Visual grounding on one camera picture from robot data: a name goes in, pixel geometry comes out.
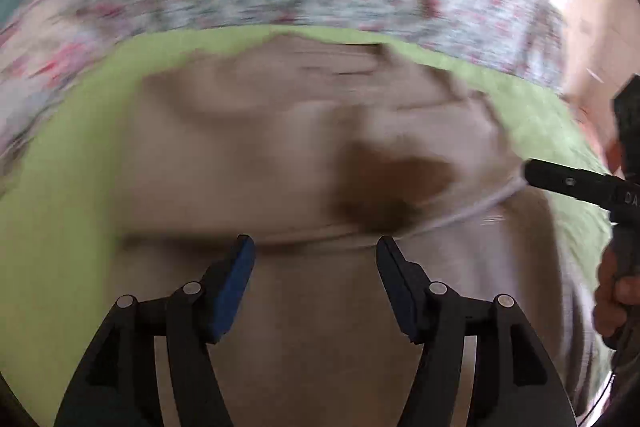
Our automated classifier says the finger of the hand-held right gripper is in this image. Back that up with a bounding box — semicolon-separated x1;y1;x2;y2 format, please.
522;159;613;208

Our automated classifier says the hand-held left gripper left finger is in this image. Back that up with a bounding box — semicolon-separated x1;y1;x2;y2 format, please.
54;234;257;427

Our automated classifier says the person's right hand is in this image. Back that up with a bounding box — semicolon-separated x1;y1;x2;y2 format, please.
593;243;640;352

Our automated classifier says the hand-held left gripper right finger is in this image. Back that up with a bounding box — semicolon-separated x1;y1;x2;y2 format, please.
376;236;581;427

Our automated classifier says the green bed sheet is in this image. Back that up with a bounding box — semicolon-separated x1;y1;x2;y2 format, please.
0;24;613;427

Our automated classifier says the beige knit sweater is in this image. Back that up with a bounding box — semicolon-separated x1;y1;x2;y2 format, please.
107;32;613;427

